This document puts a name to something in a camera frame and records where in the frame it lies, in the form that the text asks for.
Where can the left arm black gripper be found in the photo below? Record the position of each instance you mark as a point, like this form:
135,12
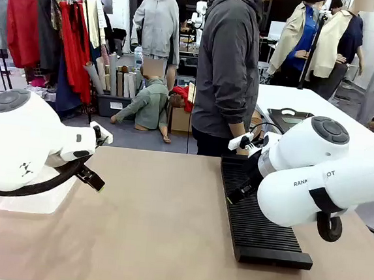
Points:
84,171

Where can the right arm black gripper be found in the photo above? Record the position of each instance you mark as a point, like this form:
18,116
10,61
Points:
252,183

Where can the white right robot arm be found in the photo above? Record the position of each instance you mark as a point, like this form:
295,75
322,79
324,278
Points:
321,178

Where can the person's left forearm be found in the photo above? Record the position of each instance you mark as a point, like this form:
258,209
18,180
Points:
238,128

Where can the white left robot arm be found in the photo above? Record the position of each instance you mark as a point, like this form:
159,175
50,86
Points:
17,131

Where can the person's left hand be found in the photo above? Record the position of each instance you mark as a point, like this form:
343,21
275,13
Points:
242,151

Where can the black slotted PCB rack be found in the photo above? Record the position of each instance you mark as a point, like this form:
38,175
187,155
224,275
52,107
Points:
258,225

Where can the dark grey storage bin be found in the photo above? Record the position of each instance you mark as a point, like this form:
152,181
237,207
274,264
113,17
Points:
113,105

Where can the child mannequin in green shirt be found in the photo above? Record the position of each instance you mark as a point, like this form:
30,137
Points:
149,104

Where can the cardboard box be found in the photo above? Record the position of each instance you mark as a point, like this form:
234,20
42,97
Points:
180,119

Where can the navy skirt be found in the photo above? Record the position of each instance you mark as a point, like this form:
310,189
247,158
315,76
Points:
67,87

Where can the grey paper roll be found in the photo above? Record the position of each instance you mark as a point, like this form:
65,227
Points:
94,77

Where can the beige paper roll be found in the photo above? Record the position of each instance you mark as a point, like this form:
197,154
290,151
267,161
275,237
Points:
101,72

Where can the red cloth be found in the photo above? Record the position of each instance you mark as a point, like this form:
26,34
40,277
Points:
184,95

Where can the white table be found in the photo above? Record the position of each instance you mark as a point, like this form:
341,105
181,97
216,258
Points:
308,103

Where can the person in grey hoodie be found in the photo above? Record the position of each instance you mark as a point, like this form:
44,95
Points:
227,68

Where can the red dress on hanger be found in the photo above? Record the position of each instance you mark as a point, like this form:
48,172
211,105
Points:
74,55

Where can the clear water bottle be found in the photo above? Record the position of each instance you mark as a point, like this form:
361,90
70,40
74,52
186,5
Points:
138,57

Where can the dark jacket on hanger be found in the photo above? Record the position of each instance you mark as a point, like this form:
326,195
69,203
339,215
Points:
49,29

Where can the cream garment on hanger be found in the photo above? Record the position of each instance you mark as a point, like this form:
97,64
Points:
94,20

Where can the black tripod pole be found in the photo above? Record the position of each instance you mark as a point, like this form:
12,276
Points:
313,49

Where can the black metal clothes rack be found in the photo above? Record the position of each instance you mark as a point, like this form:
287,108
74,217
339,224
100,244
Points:
86,13

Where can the mannequin in grey zip hoodie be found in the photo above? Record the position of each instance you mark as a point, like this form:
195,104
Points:
156,22

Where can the mannequin beige coat blue shirt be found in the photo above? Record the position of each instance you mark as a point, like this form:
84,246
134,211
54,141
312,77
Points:
297,35

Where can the red shirt on hanger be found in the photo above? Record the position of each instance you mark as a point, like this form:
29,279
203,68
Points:
23,24

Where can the mannequin cream jacket navy top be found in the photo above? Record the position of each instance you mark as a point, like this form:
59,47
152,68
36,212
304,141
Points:
342,52

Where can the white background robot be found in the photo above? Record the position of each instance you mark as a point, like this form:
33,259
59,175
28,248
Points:
199,15

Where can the left arm white wrist camera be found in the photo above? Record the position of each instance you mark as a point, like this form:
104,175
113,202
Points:
104,132

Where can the arm white wrist camera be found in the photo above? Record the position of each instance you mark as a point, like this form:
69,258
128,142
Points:
104,132
239,141

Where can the right arm white wrist camera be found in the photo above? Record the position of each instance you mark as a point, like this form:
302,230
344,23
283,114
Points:
239,141

